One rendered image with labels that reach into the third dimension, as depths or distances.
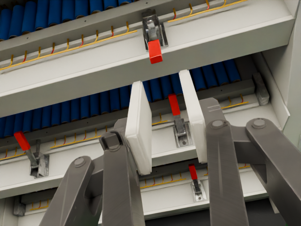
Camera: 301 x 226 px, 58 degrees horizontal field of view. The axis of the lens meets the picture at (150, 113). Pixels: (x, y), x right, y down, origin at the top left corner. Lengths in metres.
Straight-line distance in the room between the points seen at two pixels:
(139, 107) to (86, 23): 0.22
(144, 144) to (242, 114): 0.35
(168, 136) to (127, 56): 0.19
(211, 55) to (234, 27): 0.04
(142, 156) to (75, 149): 0.38
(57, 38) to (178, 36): 0.16
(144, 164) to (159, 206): 0.48
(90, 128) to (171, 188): 0.24
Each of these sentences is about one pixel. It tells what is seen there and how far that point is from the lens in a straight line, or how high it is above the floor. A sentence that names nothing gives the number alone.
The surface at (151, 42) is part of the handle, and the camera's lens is 0.30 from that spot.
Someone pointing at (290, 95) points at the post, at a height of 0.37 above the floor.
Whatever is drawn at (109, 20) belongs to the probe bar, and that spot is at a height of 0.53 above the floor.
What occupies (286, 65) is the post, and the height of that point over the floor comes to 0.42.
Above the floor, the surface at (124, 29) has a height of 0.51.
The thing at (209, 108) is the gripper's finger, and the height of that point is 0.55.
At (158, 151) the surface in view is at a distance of 0.47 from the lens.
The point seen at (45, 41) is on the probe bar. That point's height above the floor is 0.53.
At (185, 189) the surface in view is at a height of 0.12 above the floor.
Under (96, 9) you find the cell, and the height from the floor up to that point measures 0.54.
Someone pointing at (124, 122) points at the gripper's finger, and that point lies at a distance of 0.17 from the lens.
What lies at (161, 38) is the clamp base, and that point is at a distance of 0.33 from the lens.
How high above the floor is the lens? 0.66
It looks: 42 degrees down
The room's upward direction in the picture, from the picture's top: 20 degrees counter-clockwise
